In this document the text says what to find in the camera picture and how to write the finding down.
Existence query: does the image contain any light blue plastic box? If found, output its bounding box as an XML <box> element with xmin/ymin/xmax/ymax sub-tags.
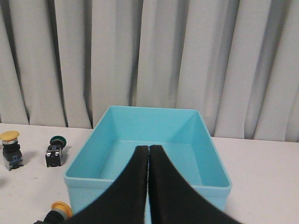
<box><xmin>64</xmin><ymin>106</ymin><xmax>232</xmax><ymax>213</ymax></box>

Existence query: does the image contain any yellow push button near box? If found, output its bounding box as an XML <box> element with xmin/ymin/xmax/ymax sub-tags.
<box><xmin>32</xmin><ymin>201</ymin><xmax>73</xmax><ymax>224</ymax></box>

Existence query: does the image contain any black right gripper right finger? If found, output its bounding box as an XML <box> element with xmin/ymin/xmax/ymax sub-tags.
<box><xmin>148</xmin><ymin>145</ymin><xmax>238</xmax><ymax>224</ymax></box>

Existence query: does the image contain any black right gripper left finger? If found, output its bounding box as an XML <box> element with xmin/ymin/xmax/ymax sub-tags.
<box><xmin>70</xmin><ymin>146</ymin><xmax>149</xmax><ymax>224</ymax></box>

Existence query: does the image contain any grey curtain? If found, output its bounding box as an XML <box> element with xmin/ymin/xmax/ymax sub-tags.
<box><xmin>0</xmin><ymin>0</ymin><xmax>299</xmax><ymax>142</ymax></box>

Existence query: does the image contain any yellow mushroom push button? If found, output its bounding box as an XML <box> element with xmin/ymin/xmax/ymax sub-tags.
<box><xmin>0</xmin><ymin>131</ymin><xmax>24</xmax><ymax>171</ymax></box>

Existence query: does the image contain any green mushroom push button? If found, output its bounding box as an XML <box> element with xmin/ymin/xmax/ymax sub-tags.
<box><xmin>45</xmin><ymin>135</ymin><xmax>67</xmax><ymax>167</ymax></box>

